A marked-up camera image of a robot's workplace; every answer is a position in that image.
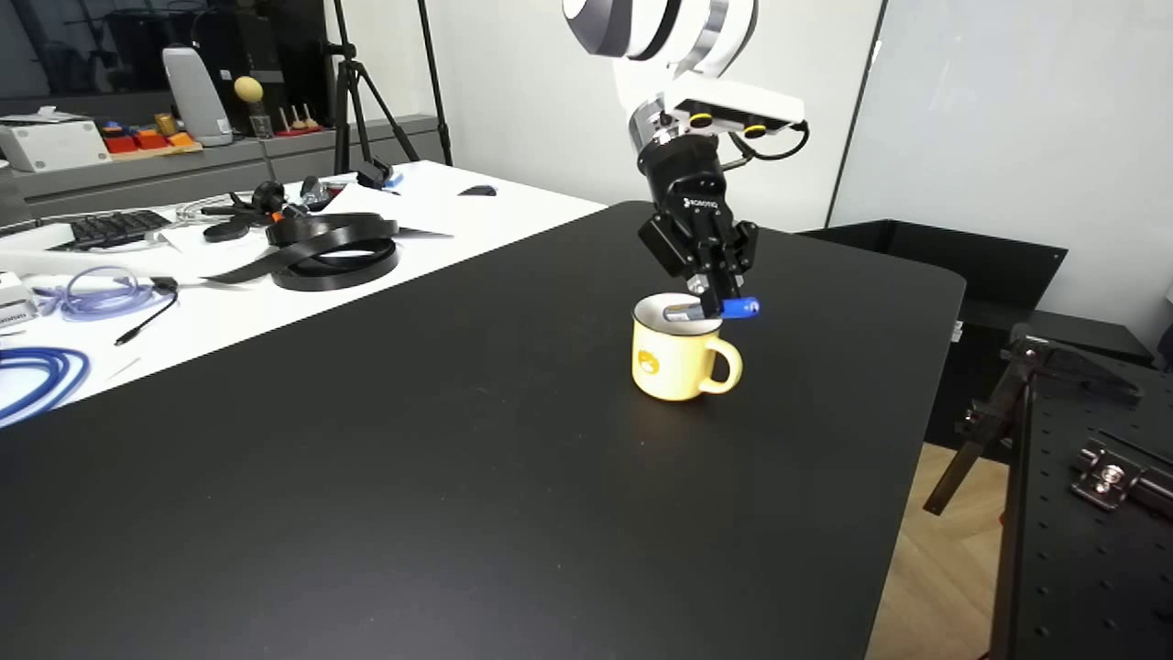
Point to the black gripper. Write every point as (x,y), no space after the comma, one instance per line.
(687,179)

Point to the blue and white marker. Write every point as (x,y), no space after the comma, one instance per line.
(739,309)

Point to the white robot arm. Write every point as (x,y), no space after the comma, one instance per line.
(624,22)

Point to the yellow enamel mug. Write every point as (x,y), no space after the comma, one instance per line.
(673,367)

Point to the black computer mouse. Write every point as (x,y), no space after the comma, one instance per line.
(478,192)

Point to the black thin pole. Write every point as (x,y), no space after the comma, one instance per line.
(434,86)

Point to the black angled stand leg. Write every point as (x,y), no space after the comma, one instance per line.
(976,435)

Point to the black and blue small object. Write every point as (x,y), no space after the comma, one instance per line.
(373,175)

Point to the small black device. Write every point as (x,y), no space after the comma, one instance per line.
(320,192)

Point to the metal clamp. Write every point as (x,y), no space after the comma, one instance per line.
(1107,477)

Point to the yellow ball on black stand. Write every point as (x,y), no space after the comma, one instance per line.
(250,89)

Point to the black perforated side table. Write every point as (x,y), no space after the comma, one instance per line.
(1085,573)

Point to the grey white upright device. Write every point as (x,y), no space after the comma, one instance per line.
(195,93)

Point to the grey bench shelf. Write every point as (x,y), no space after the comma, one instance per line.
(160,179)

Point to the colourful toy blocks tray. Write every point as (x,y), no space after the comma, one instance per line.
(146,139)

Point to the black keyboard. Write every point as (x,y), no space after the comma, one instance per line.
(114,230)

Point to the white box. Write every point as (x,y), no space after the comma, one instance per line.
(50,144)

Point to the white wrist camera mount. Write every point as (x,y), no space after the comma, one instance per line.
(739,104)

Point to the black camera tripod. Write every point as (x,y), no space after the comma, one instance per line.
(350,86)

